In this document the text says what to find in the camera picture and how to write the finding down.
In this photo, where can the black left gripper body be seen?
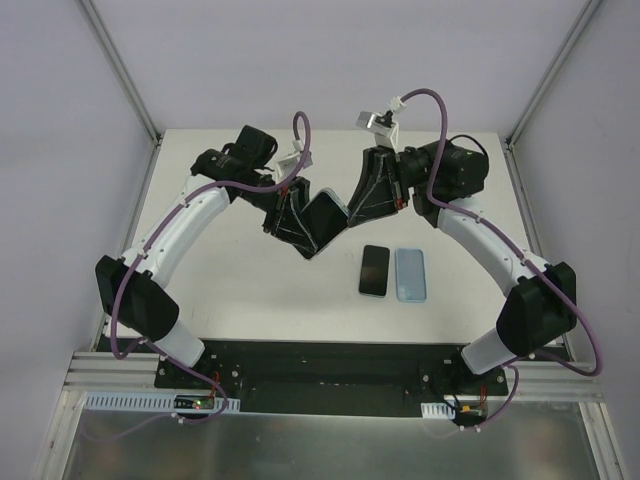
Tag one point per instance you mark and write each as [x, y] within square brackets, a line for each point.
[280, 207]

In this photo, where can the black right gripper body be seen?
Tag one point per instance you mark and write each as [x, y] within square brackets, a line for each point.
[395, 179]

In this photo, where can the light blue phone case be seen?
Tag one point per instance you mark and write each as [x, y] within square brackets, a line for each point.
[411, 286]

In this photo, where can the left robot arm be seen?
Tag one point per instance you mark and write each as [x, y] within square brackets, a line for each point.
[132, 287]

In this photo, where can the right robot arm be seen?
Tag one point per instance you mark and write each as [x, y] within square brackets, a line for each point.
[539, 296]

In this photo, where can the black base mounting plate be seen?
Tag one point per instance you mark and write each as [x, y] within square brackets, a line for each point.
[342, 379]

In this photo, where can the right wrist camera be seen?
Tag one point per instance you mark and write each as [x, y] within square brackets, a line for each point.
[382, 126]

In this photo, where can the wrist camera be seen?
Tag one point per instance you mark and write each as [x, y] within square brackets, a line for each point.
[382, 126]
[290, 165]

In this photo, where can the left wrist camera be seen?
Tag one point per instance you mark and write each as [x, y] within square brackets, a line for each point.
[290, 165]

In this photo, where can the right white cable duct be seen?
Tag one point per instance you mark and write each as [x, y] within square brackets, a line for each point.
[437, 411]

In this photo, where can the white cable duct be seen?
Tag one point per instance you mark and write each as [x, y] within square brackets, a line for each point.
[160, 403]
[437, 411]

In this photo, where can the aluminium extrusion rail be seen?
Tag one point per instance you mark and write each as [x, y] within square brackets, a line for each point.
[102, 370]
[542, 381]

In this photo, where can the right aluminium frame post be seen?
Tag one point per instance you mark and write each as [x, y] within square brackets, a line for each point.
[578, 29]

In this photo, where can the aluminium frame post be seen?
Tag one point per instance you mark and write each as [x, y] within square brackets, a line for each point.
[118, 67]
[578, 29]

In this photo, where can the right aluminium extrusion rail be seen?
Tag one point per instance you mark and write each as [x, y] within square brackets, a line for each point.
[542, 381]

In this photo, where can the left white cable duct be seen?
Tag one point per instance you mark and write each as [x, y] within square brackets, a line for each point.
[160, 403]

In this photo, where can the left aluminium frame post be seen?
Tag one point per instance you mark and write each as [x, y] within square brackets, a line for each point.
[118, 67]

